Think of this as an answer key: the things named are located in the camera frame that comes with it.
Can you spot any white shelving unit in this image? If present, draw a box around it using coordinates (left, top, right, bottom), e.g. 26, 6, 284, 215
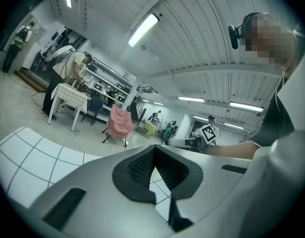
81, 51, 133, 122

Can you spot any indoor staircase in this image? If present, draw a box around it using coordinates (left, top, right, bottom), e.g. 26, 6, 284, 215
132, 84, 160, 122

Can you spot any person's dark green t-shirt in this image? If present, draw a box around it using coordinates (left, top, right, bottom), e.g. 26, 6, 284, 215
248, 78, 303, 148

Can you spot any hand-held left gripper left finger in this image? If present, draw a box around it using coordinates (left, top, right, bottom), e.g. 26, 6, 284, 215
30, 144, 173, 238

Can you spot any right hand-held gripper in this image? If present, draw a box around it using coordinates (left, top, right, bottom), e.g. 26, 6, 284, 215
168, 123, 216, 153

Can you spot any person's right forearm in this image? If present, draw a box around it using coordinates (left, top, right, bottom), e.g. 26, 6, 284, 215
206, 140, 258, 161

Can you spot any person's head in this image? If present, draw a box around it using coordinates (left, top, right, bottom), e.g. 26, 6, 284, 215
241, 12, 300, 71

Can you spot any wooden step platform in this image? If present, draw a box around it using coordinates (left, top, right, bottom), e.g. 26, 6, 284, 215
14, 69, 48, 86

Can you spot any black head-mounted camera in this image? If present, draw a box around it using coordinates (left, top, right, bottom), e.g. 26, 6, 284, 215
228, 25, 243, 50

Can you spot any dark blue chair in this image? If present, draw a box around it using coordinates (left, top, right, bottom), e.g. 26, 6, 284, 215
81, 97, 104, 126

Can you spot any white grid tablecloth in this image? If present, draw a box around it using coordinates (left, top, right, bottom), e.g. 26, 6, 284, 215
0, 126, 173, 223

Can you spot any white square table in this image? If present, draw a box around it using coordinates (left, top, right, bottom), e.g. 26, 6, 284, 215
50, 83, 88, 114
47, 94, 88, 133

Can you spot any pink armchair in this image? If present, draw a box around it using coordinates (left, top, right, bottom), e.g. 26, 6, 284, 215
102, 104, 135, 148

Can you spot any yellow-green tablecloth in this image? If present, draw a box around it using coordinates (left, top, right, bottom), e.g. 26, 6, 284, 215
141, 122, 157, 139

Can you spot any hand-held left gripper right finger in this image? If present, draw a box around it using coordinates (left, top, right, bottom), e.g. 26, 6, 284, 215
155, 144, 253, 238

